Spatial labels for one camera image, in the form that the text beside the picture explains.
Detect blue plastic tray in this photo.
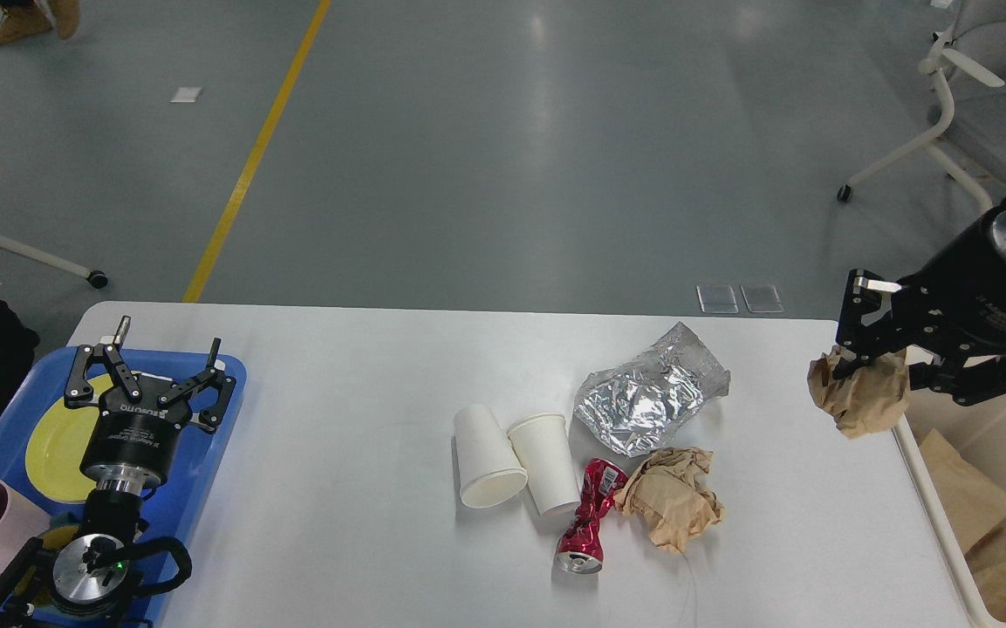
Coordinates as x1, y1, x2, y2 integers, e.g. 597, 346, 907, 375
0, 346, 248, 628

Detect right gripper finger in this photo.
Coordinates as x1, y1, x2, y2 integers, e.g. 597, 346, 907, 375
908, 354, 1006, 406
832, 268, 936, 380

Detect white paper cup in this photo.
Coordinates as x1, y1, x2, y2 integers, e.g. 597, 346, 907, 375
454, 403, 528, 509
505, 413, 581, 516

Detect walking person tan boots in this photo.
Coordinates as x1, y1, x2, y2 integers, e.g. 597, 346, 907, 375
0, 0, 81, 46

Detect white paper cup left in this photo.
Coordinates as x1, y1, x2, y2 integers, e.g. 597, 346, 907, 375
454, 403, 528, 509

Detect crushed red soda can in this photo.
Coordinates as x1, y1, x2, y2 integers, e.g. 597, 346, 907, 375
555, 457, 629, 575

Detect white office chair right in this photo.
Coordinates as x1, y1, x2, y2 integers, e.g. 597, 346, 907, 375
835, 1, 1006, 211

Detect dark teal mug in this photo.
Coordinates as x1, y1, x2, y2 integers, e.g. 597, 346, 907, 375
31, 512, 81, 608

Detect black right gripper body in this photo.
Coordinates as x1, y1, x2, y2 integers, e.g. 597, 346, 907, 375
899, 209, 1006, 357

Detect crumpled silver foil bag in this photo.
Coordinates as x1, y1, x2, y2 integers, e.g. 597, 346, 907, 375
571, 323, 731, 458

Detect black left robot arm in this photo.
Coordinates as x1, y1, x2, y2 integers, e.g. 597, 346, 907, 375
0, 317, 246, 627

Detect brown paper piece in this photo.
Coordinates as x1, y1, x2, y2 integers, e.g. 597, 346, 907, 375
806, 345, 910, 439

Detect brown paper bag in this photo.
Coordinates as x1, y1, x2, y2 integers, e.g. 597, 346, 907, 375
965, 528, 1006, 623
919, 428, 1006, 554

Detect yellow plastic plate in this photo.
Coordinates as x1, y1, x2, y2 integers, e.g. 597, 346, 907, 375
24, 400, 99, 505

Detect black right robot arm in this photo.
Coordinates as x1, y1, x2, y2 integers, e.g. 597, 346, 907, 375
832, 196, 1006, 406

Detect white paper cup right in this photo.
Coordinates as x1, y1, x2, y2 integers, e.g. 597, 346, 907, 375
505, 413, 581, 516

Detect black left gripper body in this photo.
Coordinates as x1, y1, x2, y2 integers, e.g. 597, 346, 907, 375
79, 411, 182, 489

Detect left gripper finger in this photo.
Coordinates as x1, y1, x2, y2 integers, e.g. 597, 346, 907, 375
65, 317, 142, 409
157, 338, 238, 434

